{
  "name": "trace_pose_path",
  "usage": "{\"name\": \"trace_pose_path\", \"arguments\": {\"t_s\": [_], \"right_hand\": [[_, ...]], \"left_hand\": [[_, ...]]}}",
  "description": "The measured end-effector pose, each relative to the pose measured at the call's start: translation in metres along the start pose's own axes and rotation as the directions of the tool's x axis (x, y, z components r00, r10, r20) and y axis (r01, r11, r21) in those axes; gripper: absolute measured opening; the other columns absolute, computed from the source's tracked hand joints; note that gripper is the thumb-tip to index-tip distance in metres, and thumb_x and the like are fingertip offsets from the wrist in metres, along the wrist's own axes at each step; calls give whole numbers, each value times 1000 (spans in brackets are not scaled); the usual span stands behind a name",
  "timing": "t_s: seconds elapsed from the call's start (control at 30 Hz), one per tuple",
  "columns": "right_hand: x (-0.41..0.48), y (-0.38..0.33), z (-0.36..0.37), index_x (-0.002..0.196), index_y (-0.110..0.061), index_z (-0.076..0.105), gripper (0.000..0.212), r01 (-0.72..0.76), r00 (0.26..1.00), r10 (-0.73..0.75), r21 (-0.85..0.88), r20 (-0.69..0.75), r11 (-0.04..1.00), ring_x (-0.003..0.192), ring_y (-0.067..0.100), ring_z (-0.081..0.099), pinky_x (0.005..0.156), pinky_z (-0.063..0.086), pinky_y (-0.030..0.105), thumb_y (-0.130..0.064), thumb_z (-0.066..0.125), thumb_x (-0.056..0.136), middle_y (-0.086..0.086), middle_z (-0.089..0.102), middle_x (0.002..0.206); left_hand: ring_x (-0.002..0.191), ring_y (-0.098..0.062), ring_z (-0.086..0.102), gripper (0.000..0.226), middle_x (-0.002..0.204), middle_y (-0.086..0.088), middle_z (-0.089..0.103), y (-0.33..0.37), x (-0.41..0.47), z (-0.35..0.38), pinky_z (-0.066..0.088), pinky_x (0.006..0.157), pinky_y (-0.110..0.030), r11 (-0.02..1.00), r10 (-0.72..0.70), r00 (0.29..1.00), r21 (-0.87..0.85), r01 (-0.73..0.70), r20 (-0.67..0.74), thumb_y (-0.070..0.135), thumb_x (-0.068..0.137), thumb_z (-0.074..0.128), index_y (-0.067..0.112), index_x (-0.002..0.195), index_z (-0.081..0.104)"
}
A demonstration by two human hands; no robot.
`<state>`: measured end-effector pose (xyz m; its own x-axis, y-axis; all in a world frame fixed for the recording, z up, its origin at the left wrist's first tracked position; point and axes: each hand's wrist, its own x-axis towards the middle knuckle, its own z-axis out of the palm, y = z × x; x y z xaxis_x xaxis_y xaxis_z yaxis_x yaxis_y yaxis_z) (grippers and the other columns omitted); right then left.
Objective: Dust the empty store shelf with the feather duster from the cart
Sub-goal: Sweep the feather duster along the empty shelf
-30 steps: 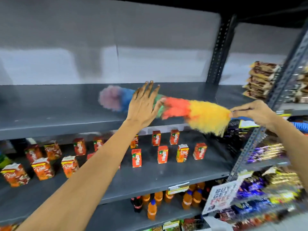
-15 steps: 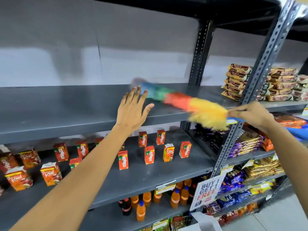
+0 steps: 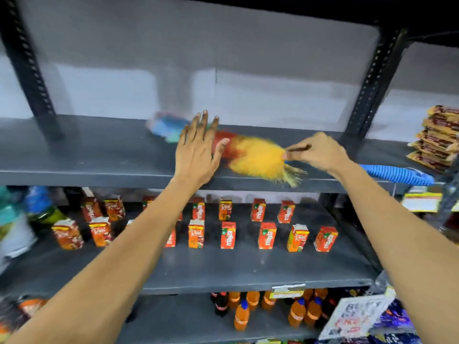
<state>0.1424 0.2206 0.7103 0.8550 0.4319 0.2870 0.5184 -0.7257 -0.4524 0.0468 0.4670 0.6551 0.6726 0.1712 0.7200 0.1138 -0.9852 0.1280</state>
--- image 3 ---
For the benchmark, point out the white printed hanging sign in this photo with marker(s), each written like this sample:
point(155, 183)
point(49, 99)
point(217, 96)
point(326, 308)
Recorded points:
point(353, 317)

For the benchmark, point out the person's left little finger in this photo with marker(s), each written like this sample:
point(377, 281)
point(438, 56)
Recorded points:
point(183, 134)

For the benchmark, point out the person's right hand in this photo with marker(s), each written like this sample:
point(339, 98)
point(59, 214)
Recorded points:
point(321, 152)

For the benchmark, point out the small white yellow price label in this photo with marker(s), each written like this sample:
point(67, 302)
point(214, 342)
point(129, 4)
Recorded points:
point(287, 291)

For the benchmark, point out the blue green drink bottle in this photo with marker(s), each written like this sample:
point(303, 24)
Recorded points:
point(39, 204)

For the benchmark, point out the person's right forearm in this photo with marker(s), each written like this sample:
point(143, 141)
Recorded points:
point(401, 240)

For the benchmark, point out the person's left hand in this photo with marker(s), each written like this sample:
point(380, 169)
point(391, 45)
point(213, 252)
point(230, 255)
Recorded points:
point(195, 157)

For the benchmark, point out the person's left thumb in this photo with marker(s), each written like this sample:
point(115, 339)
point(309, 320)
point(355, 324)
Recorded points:
point(220, 146)

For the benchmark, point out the person's left middle finger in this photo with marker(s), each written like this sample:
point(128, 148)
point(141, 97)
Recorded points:
point(204, 121)

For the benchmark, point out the stack of brown snack packets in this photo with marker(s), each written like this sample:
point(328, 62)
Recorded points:
point(435, 139)

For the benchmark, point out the group of red juice cartons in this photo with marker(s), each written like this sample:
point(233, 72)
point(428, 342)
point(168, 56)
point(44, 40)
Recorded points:
point(267, 235)

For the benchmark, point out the dark cola bottle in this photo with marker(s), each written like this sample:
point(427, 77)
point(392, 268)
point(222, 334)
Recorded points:
point(221, 304)

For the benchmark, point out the dark grey metal shelf rack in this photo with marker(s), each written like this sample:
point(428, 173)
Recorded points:
point(107, 154)

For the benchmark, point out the person's left forearm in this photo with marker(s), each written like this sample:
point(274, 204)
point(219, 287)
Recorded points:
point(118, 254)

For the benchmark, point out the group of orange drink bottles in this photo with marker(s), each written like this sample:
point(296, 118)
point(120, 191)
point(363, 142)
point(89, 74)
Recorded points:
point(242, 315)

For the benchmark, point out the orange snack packet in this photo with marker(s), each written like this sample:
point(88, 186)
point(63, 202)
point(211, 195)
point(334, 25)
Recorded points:
point(30, 306)

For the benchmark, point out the teal white packet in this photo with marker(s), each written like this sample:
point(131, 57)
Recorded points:
point(14, 240)

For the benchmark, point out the person's right fingers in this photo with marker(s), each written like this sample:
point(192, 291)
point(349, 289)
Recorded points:
point(299, 154)

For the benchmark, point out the blue purple snack packets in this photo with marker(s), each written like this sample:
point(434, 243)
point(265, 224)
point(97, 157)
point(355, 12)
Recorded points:
point(394, 317)

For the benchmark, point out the yellow white shelf label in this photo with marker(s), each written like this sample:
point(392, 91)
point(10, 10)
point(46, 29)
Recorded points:
point(421, 202)

